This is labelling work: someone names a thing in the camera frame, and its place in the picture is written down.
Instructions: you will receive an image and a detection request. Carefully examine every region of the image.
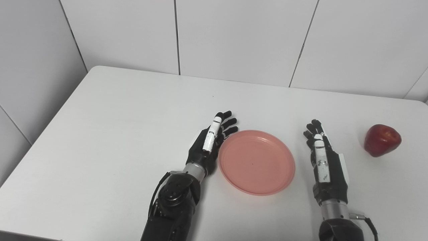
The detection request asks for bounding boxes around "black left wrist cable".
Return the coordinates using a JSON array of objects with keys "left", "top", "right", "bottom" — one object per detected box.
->
[{"left": 148, "top": 171, "right": 183, "bottom": 218}]

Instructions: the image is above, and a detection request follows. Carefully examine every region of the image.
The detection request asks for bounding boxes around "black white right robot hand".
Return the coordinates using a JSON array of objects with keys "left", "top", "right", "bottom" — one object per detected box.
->
[{"left": 303, "top": 119, "right": 350, "bottom": 205}]

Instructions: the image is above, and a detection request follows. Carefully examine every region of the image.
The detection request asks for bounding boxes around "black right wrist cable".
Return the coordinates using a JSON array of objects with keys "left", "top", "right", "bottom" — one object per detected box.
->
[{"left": 349, "top": 211, "right": 379, "bottom": 241}]

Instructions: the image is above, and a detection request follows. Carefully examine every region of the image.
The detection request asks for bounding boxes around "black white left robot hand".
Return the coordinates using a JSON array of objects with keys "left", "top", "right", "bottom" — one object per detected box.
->
[{"left": 186, "top": 110, "right": 239, "bottom": 176}]

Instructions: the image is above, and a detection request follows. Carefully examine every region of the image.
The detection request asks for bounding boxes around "red apple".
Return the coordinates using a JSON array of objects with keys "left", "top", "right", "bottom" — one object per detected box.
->
[{"left": 364, "top": 124, "right": 402, "bottom": 157}]

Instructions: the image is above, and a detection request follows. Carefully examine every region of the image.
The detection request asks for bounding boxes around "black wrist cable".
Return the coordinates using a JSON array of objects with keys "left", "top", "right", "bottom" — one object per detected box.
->
[
  {"left": 349, "top": 211, "right": 379, "bottom": 241},
  {"left": 148, "top": 171, "right": 183, "bottom": 218}
]

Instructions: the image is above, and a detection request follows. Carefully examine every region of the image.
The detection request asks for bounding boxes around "pink round plate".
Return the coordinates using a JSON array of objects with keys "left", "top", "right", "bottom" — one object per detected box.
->
[{"left": 218, "top": 130, "right": 296, "bottom": 196}]

